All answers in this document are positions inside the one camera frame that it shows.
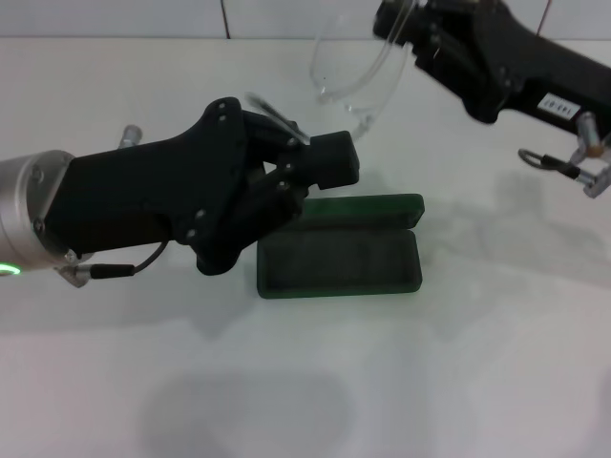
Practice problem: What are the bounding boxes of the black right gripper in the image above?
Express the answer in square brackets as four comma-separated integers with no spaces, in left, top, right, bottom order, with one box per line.
[372,0,611,138]

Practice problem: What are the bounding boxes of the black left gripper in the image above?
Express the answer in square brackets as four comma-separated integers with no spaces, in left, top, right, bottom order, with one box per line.
[41,97,250,278]

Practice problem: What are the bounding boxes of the green glasses case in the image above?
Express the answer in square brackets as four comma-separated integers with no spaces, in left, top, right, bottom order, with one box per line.
[256,192,427,302]

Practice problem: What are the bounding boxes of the clear plastic glasses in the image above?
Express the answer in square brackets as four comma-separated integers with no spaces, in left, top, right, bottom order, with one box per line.
[243,0,420,145]

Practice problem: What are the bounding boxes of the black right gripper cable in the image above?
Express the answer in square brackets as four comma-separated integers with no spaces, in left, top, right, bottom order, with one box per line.
[517,147,582,181]

